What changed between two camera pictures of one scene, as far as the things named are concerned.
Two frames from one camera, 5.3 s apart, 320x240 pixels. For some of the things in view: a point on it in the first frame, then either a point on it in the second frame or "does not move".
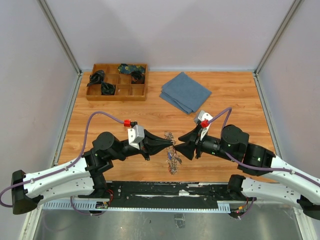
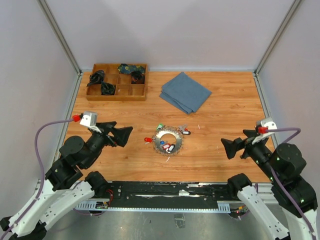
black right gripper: (187, 148) → (231, 146)
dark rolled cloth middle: (107, 89) does not move
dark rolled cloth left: (96, 77) does not move
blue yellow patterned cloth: (125, 68) does not move
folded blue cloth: (184, 93) does not move
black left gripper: (150, 140) → (121, 135)
